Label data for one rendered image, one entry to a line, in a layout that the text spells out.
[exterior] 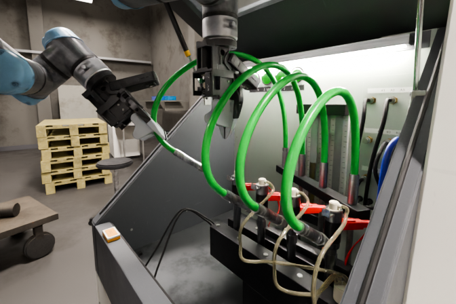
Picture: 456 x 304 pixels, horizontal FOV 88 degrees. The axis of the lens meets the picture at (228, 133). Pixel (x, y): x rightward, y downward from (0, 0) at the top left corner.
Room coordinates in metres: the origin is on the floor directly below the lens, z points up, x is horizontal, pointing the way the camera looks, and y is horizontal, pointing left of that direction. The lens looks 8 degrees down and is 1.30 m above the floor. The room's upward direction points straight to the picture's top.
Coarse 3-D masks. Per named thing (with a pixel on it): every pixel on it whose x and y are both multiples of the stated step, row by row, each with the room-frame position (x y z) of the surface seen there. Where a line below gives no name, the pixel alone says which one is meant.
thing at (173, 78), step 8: (240, 56) 0.64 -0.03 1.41; (248, 56) 0.65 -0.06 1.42; (192, 64) 0.60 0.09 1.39; (176, 72) 0.59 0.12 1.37; (184, 72) 0.60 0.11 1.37; (168, 80) 0.58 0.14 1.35; (272, 80) 0.68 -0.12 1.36; (160, 96) 0.57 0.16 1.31; (280, 96) 0.68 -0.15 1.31; (280, 104) 0.69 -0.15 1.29; (152, 112) 0.57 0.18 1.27; (168, 144) 0.58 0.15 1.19
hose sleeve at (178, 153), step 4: (176, 152) 0.58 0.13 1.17; (180, 152) 0.59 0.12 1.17; (176, 156) 0.59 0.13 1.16; (180, 156) 0.59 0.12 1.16; (184, 156) 0.59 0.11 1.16; (188, 156) 0.60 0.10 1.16; (184, 160) 0.59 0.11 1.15; (188, 160) 0.59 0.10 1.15; (192, 160) 0.60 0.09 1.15; (196, 160) 0.61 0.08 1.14; (192, 164) 0.60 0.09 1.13; (196, 164) 0.60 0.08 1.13; (200, 164) 0.60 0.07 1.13
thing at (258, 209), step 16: (288, 80) 0.41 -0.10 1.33; (304, 80) 0.46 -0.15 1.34; (272, 96) 0.38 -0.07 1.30; (256, 112) 0.36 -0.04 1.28; (320, 112) 0.51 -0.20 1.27; (240, 144) 0.35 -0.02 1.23; (240, 160) 0.34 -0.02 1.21; (240, 176) 0.34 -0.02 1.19; (320, 176) 0.52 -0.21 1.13; (240, 192) 0.34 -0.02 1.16; (256, 208) 0.36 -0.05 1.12
